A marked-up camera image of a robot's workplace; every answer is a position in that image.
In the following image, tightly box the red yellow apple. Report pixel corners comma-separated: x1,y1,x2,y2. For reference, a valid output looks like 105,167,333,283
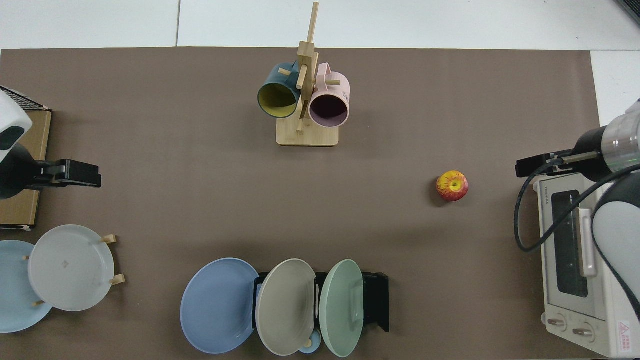
436,170,469,202

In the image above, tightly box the grey plate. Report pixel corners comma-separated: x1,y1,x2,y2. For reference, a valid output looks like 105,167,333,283
27,224,116,313

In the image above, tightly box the wooden plate rack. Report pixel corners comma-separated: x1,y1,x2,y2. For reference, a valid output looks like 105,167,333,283
22,234,126,307

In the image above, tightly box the light blue plate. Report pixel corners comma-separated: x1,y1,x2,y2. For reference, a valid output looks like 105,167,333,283
0,240,53,334

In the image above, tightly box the black dish rack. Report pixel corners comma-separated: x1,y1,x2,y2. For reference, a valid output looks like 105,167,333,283
252,271,390,333

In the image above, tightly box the green plate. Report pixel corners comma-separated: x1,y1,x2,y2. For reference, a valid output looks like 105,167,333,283
319,259,365,358

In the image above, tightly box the beige plate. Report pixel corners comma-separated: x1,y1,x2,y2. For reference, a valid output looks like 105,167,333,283
255,258,317,357

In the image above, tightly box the brown table cloth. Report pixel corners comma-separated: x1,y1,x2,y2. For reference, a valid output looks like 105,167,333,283
0,47,603,360

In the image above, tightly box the dark grey device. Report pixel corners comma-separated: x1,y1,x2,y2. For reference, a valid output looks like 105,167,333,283
616,0,640,25

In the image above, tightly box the pale toaster oven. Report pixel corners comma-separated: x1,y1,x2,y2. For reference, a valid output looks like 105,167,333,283
532,172,640,359

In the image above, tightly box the pink cup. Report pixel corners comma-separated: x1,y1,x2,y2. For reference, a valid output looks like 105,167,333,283
308,62,351,129

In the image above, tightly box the dark blue cup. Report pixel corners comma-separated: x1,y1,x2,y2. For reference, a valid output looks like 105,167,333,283
257,61,302,119

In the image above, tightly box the wooden cup stand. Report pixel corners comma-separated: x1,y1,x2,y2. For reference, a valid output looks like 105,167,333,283
276,2,341,147

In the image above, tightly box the small blue round thing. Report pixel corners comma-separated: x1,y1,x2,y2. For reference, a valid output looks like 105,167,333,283
298,330,322,355

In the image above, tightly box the wire basket with wooden floor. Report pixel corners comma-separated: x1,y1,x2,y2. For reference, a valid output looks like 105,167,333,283
0,86,52,231

